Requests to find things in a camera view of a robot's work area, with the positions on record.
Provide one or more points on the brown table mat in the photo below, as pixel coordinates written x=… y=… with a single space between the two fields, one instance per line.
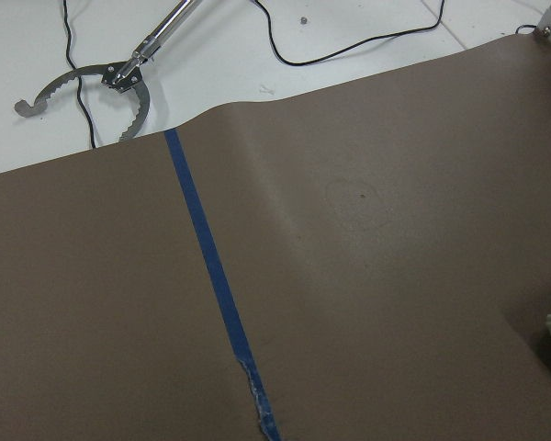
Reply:
x=371 y=261

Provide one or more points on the metal reacher grabber tool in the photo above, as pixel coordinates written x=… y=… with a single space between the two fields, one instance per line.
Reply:
x=119 y=76

